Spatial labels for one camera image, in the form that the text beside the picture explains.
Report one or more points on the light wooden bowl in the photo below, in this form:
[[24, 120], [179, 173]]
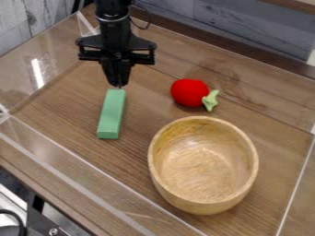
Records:
[[203, 164]]

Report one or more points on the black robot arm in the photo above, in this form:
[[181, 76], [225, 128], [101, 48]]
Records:
[[111, 11]]

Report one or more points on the red plush tomato toy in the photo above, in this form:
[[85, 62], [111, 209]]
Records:
[[191, 93]]

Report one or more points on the green rectangular block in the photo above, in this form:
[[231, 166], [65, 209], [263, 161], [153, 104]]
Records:
[[111, 114]]

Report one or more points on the black metal table bracket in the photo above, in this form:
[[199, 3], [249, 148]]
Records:
[[38, 224]]

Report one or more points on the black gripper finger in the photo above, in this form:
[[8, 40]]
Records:
[[125, 72], [111, 71]]

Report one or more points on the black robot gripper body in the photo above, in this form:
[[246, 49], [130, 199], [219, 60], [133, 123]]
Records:
[[117, 43]]

